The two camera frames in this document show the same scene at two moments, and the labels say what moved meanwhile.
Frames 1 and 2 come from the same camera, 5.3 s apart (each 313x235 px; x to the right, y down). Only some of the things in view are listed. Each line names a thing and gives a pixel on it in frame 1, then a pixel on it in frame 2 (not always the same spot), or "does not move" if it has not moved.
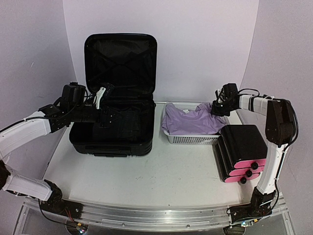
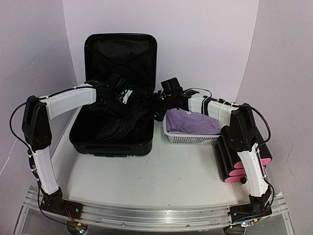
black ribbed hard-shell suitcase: [128, 63] does not move
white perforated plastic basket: [187, 138] does not move
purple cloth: [201, 121] does not move
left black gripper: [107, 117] → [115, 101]
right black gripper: [215, 111] → [159, 115]
